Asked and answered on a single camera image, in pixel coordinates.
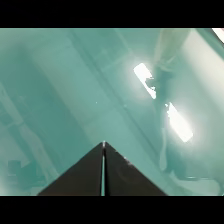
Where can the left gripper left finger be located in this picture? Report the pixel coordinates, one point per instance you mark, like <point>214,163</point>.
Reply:
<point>85,176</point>

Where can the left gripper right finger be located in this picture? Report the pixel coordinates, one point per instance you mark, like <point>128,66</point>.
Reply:
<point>126,176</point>

